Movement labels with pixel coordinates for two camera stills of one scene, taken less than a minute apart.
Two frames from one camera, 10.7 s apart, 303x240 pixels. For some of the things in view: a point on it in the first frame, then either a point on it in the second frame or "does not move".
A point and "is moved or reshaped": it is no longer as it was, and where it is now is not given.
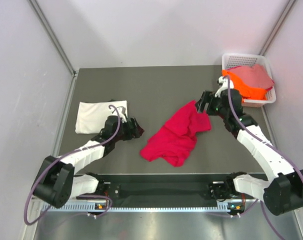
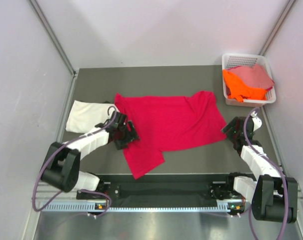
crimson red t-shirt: (174, 141) is moved or reshaped
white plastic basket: (231, 60) does not move
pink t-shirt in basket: (255, 75) does not move
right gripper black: (207, 97) → (232, 124)
